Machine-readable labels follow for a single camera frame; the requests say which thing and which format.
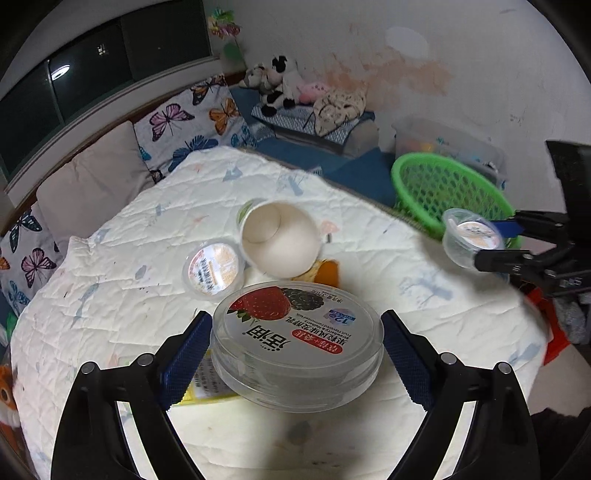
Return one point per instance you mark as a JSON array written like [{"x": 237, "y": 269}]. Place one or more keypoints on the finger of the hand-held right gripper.
[
  {"x": 508, "y": 227},
  {"x": 503, "y": 261}
]

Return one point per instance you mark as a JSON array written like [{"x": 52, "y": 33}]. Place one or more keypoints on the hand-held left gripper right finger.
[{"x": 406, "y": 355}]

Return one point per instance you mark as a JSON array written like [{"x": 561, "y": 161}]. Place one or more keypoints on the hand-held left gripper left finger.
[{"x": 184, "y": 360}]

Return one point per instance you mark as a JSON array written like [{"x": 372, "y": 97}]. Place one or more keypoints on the small clear jelly cup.
[
  {"x": 466, "y": 235},
  {"x": 212, "y": 270}
]

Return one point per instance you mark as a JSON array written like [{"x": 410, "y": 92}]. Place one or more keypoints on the green plastic basket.
[{"x": 434, "y": 184}]

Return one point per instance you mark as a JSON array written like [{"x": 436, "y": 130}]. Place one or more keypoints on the clear yogurt tub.
[{"x": 295, "y": 350}]

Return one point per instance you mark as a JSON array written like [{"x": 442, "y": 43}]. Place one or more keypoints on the green yellow drink carton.
[{"x": 203, "y": 383}]

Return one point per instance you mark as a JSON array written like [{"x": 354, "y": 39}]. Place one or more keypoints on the red plastic bag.
[{"x": 554, "y": 350}]

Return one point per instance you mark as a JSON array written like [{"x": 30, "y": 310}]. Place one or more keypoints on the clear plastic storage box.
[{"x": 443, "y": 138}]

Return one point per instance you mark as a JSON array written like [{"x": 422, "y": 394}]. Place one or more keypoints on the white printed quilt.
[{"x": 115, "y": 258}]

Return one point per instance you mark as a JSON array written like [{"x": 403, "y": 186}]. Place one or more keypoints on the white paper cup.
[{"x": 286, "y": 249}]

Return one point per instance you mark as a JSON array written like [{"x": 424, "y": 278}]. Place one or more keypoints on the blue bed sheet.
[{"x": 360, "y": 175}]

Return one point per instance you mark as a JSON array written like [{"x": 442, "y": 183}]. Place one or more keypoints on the orange plush toy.
[{"x": 5, "y": 392}]

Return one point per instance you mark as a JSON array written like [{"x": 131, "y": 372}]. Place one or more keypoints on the butterfly print pillow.
[
  {"x": 194, "y": 120},
  {"x": 32, "y": 258}
]

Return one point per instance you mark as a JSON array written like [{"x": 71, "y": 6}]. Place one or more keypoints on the beige pillow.
[{"x": 97, "y": 184}]

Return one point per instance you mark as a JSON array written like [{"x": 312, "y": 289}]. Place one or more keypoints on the spotted beige plush toy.
[{"x": 339, "y": 108}]

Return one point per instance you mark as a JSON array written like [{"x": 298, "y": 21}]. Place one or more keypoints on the pink plush toy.
[{"x": 314, "y": 92}]

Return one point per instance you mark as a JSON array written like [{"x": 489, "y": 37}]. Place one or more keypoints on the blue patterned cushion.
[{"x": 295, "y": 122}]

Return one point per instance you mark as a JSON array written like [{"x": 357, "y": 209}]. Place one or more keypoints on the black white cow plush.
[{"x": 284, "y": 85}]

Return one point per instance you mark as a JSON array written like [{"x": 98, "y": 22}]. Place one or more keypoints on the grey white plush toy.
[{"x": 254, "y": 77}]

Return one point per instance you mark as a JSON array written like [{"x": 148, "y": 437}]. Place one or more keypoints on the dark window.
[{"x": 92, "y": 69}]

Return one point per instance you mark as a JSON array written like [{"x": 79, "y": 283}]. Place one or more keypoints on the paper flower decoration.
[{"x": 224, "y": 27}]

